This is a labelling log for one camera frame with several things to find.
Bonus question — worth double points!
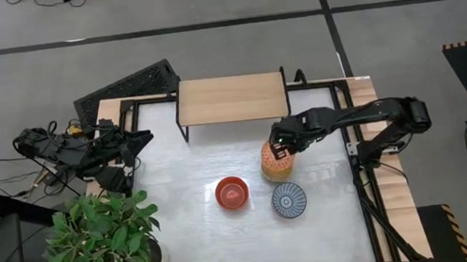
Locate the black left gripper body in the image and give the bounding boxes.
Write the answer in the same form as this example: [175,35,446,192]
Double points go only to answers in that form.
[92,117,133,161]

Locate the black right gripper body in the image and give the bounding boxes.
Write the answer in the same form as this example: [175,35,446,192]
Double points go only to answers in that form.
[269,110,324,150]

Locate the blue geometric bowl orange-dotted inside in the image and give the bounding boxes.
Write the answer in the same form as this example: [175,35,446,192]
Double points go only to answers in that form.
[258,138,298,174]

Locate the red zigzag bowl striped inside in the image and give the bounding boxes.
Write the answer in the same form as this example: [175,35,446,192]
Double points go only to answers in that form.
[269,180,310,221]

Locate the orange plastic bowl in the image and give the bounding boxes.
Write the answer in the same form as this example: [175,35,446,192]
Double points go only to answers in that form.
[213,174,253,213]

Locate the black perforated metal panel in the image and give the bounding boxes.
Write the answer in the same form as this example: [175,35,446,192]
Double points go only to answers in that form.
[69,57,184,129]

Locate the green leafy plant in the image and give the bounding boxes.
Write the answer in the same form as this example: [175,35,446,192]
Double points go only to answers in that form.
[38,187,165,262]

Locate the white plant pot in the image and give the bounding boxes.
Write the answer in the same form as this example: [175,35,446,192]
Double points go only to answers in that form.
[123,232,171,262]

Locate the yellow cable plug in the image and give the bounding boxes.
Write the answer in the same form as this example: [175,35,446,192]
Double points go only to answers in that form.
[66,123,84,137]

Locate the black metal table frame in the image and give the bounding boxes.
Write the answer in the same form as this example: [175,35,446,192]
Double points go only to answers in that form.
[112,70,432,262]

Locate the silver metal bracket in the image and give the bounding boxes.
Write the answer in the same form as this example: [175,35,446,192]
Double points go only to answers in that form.
[345,139,362,157]

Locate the black arched bracket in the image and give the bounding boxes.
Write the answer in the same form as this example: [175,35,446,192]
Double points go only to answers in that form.
[292,68,309,87]

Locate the wooden shelf black metal frame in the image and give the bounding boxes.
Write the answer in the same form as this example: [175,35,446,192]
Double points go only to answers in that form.
[171,65,295,145]

